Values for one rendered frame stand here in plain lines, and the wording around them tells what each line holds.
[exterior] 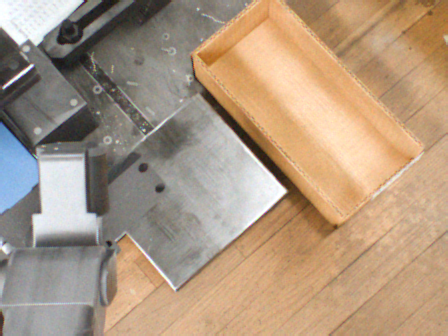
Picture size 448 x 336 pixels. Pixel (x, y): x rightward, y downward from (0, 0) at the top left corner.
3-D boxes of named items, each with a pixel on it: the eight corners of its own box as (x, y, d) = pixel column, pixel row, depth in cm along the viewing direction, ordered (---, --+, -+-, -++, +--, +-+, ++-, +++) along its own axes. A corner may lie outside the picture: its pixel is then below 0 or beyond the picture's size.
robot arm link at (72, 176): (22, 142, 79) (-18, 162, 67) (123, 141, 79) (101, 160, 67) (29, 272, 81) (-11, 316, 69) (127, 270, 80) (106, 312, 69)
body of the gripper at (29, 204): (46, 174, 86) (60, 185, 79) (114, 250, 89) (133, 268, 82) (-10, 220, 85) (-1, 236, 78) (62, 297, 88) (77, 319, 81)
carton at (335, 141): (335, 232, 104) (342, 218, 96) (194, 78, 109) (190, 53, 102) (418, 160, 106) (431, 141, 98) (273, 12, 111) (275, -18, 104)
